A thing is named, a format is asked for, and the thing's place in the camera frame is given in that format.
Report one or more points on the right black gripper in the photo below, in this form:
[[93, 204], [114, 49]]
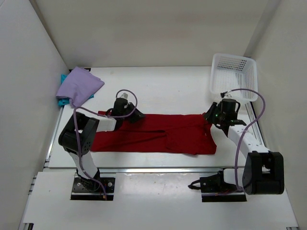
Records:
[[208, 116]]

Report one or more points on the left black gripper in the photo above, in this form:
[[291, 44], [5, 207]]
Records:
[[137, 116]]

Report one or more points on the red t shirt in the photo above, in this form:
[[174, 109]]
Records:
[[186, 134]]

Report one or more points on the lavender t shirt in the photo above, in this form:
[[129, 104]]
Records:
[[79, 86]]

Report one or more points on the teal t shirt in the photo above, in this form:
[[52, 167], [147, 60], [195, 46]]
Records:
[[62, 100]]

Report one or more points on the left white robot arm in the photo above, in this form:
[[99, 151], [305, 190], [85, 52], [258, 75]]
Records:
[[78, 135]]

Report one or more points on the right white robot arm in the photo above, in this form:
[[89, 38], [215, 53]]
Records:
[[263, 173]]

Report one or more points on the white plastic laundry basket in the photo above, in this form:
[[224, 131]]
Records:
[[230, 72]]

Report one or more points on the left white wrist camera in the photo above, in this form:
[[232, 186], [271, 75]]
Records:
[[124, 96]]

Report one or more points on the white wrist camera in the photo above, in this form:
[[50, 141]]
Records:
[[226, 94], [124, 96]]

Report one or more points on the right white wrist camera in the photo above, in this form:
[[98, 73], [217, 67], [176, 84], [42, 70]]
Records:
[[226, 94]]

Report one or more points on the aluminium rail bar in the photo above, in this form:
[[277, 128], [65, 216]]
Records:
[[168, 169]]

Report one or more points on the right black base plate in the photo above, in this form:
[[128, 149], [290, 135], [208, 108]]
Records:
[[214, 189]]

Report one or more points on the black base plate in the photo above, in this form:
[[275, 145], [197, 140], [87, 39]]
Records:
[[214, 189], [79, 192]]

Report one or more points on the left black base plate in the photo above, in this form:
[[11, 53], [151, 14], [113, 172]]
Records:
[[79, 192]]

